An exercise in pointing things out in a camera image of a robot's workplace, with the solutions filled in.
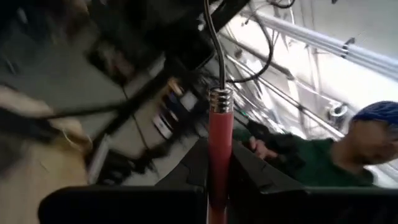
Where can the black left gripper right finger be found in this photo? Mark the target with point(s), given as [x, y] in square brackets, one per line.
[252, 177]

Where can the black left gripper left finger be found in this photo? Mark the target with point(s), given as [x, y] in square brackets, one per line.
[192, 174]

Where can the person's hand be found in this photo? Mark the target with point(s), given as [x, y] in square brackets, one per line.
[262, 151]

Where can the black handheld object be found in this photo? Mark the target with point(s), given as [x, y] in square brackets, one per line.
[280, 143]

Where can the person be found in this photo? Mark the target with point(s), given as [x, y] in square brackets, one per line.
[317, 165]

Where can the white overhead pipe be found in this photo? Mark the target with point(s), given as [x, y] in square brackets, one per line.
[367, 59]

